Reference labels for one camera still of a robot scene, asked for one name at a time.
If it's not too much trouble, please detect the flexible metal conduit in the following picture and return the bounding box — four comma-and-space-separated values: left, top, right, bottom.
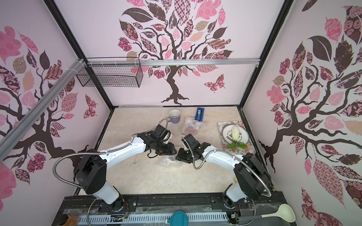
52, 122, 168, 189
180, 133, 272, 215

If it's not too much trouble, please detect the right flexible metal conduit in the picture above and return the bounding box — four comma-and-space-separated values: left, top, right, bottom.
180, 133, 272, 215

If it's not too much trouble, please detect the round white plate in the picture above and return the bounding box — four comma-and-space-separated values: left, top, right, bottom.
222, 124, 250, 145

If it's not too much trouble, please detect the lavender mug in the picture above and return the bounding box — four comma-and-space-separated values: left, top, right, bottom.
167, 109, 181, 124

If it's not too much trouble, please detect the cream plastic ladle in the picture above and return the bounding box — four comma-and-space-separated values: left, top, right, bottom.
236, 203, 296, 225

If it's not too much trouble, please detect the blue tape dispenser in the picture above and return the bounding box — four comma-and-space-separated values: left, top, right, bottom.
195, 107, 205, 122

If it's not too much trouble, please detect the white slotted cable duct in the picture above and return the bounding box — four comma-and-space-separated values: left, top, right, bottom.
78, 212, 228, 226

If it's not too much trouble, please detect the left aluminium frame bar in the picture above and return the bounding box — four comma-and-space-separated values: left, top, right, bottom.
1, 59, 85, 162

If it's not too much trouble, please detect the rear aluminium frame bar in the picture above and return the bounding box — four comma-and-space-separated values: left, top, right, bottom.
87, 58, 260, 66

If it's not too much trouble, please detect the left flexible metal conduit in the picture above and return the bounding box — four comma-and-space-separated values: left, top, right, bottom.
52, 122, 168, 189

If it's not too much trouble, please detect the teal round lid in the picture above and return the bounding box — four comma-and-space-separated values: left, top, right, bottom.
166, 211, 189, 226

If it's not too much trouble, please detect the brown jar black lid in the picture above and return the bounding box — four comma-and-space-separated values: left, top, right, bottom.
57, 214, 80, 226

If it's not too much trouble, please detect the red mug black handle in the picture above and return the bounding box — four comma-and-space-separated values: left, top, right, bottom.
185, 124, 202, 135

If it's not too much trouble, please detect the aluminium frame bar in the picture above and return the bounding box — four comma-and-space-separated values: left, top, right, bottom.
87, 58, 260, 66
1, 59, 85, 162

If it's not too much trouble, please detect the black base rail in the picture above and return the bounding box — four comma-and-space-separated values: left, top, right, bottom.
52, 192, 289, 226

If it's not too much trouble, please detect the white artificial rose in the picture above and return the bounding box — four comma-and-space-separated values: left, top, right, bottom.
227, 125, 248, 149

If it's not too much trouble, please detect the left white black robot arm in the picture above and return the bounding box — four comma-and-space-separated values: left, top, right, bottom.
74, 132, 176, 208

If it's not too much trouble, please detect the clear bubble wrap sheet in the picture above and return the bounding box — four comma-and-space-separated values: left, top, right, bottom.
183, 117, 205, 135
159, 155, 182, 168

